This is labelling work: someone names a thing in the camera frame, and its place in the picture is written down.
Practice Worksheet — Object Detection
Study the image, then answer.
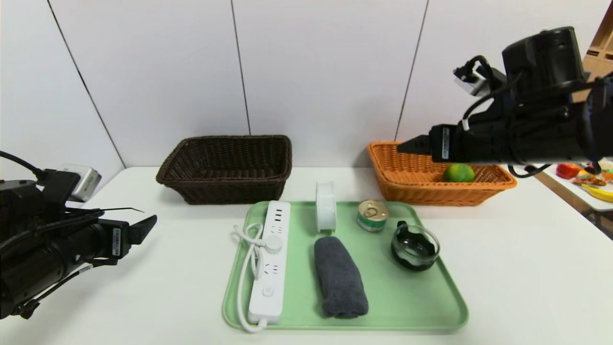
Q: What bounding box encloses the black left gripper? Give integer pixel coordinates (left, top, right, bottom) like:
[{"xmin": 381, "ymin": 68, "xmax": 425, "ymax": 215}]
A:
[{"xmin": 51, "ymin": 214, "xmax": 158, "ymax": 267}]

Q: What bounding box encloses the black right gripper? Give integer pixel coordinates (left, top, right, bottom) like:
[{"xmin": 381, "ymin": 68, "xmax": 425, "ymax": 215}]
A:
[{"xmin": 397, "ymin": 120, "xmax": 494, "ymax": 163}]

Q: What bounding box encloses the green citrus fruit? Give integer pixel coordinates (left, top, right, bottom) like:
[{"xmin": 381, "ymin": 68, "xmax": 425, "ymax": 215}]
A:
[{"xmin": 442, "ymin": 163, "xmax": 476, "ymax": 183}]

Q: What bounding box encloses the tin can with gold lid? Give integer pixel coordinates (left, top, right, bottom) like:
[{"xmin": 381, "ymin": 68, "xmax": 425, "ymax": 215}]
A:
[{"xmin": 357, "ymin": 200, "xmax": 390, "ymax": 233}]

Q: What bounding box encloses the dark grey towel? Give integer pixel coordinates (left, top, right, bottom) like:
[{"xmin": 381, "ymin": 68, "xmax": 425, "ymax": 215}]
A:
[{"xmin": 314, "ymin": 236, "xmax": 370, "ymax": 319}]

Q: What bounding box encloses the orange wicker basket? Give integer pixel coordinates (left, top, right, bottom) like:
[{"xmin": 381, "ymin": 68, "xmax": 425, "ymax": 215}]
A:
[{"xmin": 367, "ymin": 141, "xmax": 518, "ymax": 207}]

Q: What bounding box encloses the dark brown wicker basket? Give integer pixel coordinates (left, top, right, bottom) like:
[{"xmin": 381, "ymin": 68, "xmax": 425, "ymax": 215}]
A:
[{"xmin": 156, "ymin": 135, "xmax": 293, "ymax": 205}]

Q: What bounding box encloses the white tape roll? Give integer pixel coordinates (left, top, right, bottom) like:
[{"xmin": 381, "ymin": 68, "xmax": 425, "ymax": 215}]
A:
[{"xmin": 315, "ymin": 181, "xmax": 338, "ymax": 234}]

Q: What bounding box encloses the red apple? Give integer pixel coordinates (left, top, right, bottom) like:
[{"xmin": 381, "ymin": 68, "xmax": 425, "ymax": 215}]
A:
[{"xmin": 556, "ymin": 163, "xmax": 581, "ymax": 180}]

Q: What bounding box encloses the light green plastic tray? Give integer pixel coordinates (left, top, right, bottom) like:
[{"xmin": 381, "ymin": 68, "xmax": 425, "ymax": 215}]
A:
[{"xmin": 222, "ymin": 200, "xmax": 469, "ymax": 332}]

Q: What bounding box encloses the white side table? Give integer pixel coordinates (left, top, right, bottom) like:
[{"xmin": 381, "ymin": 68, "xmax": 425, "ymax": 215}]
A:
[{"xmin": 541, "ymin": 161, "xmax": 613, "ymax": 212}]

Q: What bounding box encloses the orange snack packet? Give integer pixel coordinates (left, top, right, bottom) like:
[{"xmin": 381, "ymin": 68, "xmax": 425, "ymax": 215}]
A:
[{"xmin": 572, "ymin": 172, "xmax": 609, "ymax": 187}]

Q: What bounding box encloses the yellow banana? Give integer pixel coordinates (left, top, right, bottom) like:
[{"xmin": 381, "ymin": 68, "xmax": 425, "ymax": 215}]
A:
[{"xmin": 581, "ymin": 184, "xmax": 613, "ymax": 203}]

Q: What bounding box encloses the light wooden cabinet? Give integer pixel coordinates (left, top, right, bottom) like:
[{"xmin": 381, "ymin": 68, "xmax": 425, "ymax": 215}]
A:
[{"xmin": 572, "ymin": 2, "xmax": 613, "ymax": 104}]

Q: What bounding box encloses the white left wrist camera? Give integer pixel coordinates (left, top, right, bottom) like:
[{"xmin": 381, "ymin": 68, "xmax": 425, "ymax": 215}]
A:
[{"xmin": 57, "ymin": 164, "xmax": 102, "ymax": 202}]

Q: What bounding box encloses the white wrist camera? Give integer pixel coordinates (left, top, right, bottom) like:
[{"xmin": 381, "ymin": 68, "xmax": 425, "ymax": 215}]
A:
[
  {"xmin": 57, "ymin": 164, "xmax": 102, "ymax": 202},
  {"xmin": 453, "ymin": 65, "xmax": 507, "ymax": 96}
]

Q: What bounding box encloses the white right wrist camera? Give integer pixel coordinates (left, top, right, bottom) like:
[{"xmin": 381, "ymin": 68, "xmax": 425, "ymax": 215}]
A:
[{"xmin": 453, "ymin": 65, "xmax": 507, "ymax": 96}]

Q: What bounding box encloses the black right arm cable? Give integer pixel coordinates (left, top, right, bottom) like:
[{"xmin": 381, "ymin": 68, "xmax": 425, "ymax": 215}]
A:
[{"xmin": 508, "ymin": 164, "xmax": 551, "ymax": 179}]

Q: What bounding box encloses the white power cable with plug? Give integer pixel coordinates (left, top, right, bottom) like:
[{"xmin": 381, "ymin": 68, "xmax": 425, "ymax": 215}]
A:
[{"xmin": 232, "ymin": 223, "xmax": 284, "ymax": 333}]

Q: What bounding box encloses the black left camera cable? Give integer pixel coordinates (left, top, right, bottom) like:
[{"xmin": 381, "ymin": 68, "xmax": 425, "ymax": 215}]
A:
[{"xmin": 0, "ymin": 151, "xmax": 46, "ymax": 180}]

